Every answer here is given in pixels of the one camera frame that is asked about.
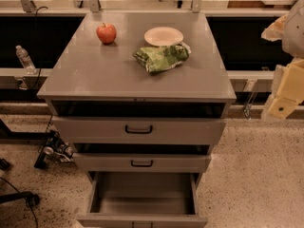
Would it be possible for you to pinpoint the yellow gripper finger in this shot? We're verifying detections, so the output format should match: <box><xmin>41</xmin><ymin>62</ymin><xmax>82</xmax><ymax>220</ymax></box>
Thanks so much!
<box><xmin>261</xmin><ymin>95</ymin><xmax>297</xmax><ymax>122</ymax></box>

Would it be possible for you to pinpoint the grey bottom drawer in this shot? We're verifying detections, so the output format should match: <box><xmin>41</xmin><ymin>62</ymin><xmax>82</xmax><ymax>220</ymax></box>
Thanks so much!
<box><xmin>77</xmin><ymin>172</ymin><xmax>207</xmax><ymax>228</ymax></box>

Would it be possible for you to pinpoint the grey drawer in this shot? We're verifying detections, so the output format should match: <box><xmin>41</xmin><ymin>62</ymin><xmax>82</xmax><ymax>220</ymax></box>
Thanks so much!
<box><xmin>53</xmin><ymin>101</ymin><xmax>225</xmax><ymax>145</ymax></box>
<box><xmin>77</xmin><ymin>172</ymin><xmax>207</xmax><ymax>228</ymax></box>
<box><xmin>73</xmin><ymin>143</ymin><xmax>211</xmax><ymax>173</ymax></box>

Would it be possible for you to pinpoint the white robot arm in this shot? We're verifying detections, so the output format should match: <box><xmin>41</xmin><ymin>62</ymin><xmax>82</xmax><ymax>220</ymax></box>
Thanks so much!
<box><xmin>261</xmin><ymin>0</ymin><xmax>304</xmax><ymax>122</ymax></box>

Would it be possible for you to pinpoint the grey drawer cabinet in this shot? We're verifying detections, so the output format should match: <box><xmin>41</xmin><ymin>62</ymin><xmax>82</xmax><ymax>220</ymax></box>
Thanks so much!
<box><xmin>36</xmin><ymin>10</ymin><xmax>238</xmax><ymax>188</ymax></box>

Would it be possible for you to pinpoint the grey middle drawer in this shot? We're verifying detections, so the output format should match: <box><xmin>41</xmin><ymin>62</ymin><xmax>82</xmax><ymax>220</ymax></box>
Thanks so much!
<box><xmin>73</xmin><ymin>143</ymin><xmax>211</xmax><ymax>173</ymax></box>

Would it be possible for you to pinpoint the grey top drawer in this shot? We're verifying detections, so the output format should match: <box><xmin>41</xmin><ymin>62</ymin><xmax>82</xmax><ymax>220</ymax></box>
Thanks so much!
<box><xmin>53</xmin><ymin>101</ymin><xmax>225</xmax><ymax>145</ymax></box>

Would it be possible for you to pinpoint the metal clamp hook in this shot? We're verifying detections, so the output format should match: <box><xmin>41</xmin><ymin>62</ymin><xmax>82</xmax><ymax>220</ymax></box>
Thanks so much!
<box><xmin>242</xmin><ymin>79</ymin><xmax>257</xmax><ymax>120</ymax></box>

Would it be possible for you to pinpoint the green chip bag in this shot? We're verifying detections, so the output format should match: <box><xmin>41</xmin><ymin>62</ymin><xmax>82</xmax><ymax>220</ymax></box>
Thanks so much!
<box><xmin>133</xmin><ymin>43</ymin><xmax>191</xmax><ymax>73</ymax></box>

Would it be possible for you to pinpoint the white plate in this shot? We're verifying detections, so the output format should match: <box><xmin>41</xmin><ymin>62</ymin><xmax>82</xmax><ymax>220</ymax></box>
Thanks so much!
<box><xmin>144</xmin><ymin>27</ymin><xmax>183</xmax><ymax>47</ymax></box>

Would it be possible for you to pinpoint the red apple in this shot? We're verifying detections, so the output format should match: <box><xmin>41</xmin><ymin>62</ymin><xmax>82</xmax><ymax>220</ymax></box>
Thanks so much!
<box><xmin>96</xmin><ymin>23</ymin><xmax>117</xmax><ymax>45</ymax></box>

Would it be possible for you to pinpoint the black device on floor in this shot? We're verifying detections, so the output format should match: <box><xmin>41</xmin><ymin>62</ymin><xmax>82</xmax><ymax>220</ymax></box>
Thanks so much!
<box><xmin>34</xmin><ymin>130</ymin><xmax>73</xmax><ymax>169</ymax></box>

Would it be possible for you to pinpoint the clear plastic water bottle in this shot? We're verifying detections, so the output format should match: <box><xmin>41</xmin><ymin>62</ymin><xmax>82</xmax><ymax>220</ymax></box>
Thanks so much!
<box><xmin>15</xmin><ymin>45</ymin><xmax>36</xmax><ymax>75</ymax></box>

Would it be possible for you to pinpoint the black chair leg caster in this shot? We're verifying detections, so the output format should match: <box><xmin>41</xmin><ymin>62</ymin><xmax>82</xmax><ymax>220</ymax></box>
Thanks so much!
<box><xmin>0</xmin><ymin>177</ymin><xmax>41</xmax><ymax>228</ymax></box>

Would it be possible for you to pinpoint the black cable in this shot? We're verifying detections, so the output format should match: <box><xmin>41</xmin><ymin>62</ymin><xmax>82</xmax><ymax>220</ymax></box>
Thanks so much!
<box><xmin>29</xmin><ymin>5</ymin><xmax>49</xmax><ymax>90</ymax></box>

